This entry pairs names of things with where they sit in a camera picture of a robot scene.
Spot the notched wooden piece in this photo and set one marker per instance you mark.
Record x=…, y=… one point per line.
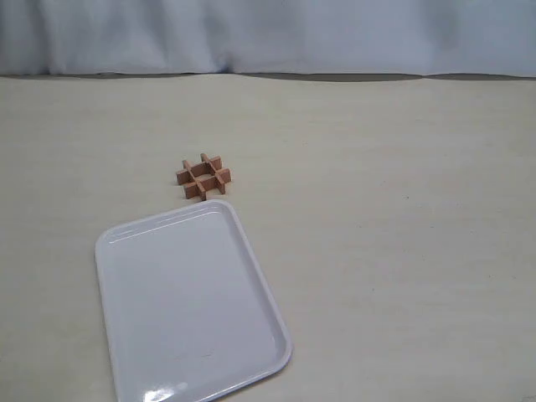
x=197, y=167
x=189, y=177
x=199, y=186
x=217, y=176

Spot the white plastic tray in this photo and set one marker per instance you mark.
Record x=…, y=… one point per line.
x=188, y=312

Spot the white backdrop curtain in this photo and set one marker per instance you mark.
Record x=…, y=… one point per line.
x=297, y=37

